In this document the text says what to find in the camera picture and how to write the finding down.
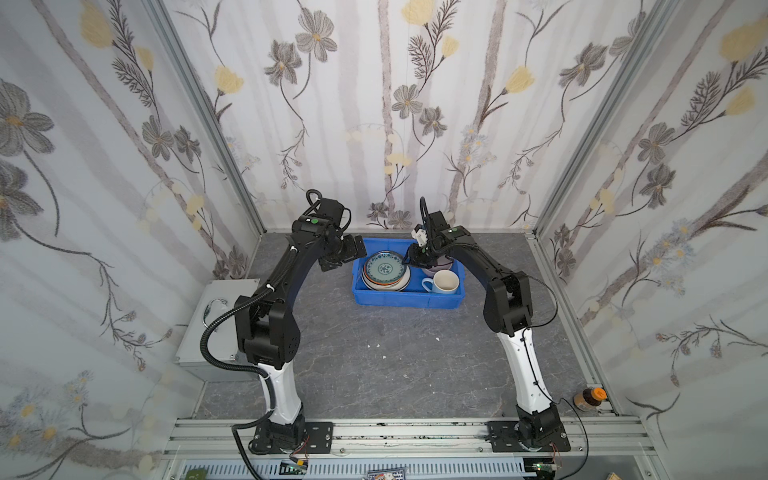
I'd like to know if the cream ceramic mug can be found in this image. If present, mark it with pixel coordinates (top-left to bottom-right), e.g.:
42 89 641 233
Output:
421 270 461 295

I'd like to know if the blue plastic bin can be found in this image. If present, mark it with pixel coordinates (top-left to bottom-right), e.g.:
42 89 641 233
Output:
352 237 466 309

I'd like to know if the teal patterned plate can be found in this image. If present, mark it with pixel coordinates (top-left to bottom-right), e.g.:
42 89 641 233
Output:
362 251 406 286

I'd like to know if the lilac ceramic bowl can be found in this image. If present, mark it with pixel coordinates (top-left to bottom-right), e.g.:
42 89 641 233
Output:
422 256 454 278

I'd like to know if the orange plate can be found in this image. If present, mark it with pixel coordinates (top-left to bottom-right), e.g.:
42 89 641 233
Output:
362 272 412 292

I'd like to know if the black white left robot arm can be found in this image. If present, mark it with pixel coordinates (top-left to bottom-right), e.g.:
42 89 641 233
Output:
235 207 366 454

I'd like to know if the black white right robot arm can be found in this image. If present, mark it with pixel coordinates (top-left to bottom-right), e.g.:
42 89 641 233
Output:
406 225 570 451

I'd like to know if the grey metal case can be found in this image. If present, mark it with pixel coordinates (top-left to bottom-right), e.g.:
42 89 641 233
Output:
175 279 259 382

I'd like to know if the orange capped brown bottle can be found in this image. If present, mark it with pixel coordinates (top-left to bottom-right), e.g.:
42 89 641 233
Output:
573 387 607 411

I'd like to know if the black corrugated cable conduit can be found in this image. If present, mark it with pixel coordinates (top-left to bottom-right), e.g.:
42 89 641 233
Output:
199 287 277 480

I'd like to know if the black thin right cable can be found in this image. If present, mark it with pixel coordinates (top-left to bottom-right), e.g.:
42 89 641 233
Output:
527 275 592 480

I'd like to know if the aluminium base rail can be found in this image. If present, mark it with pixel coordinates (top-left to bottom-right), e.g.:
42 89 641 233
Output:
151 417 670 479

